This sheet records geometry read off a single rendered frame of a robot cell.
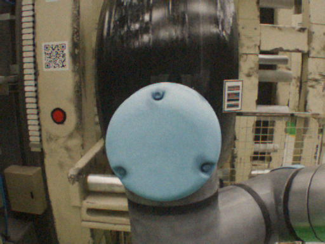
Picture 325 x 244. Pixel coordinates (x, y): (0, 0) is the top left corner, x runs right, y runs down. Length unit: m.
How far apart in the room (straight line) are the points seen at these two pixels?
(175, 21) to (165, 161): 0.40
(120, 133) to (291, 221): 0.17
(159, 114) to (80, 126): 0.63
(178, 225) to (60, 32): 0.65
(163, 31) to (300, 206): 0.39
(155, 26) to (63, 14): 0.32
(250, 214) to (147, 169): 0.12
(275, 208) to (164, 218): 0.12
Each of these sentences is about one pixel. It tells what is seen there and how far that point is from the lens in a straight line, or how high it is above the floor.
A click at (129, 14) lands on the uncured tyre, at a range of 0.57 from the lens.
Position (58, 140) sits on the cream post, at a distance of 0.83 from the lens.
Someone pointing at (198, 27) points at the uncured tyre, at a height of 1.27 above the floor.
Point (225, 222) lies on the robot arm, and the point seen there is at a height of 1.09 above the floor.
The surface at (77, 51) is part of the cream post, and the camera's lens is 0.77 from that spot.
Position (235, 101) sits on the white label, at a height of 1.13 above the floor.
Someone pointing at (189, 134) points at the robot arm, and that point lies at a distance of 0.17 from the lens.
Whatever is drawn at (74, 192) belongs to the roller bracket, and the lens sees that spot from 0.74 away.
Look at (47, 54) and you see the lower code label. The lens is 0.81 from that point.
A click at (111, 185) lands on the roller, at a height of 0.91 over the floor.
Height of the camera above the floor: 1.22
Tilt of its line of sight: 13 degrees down
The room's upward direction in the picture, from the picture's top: straight up
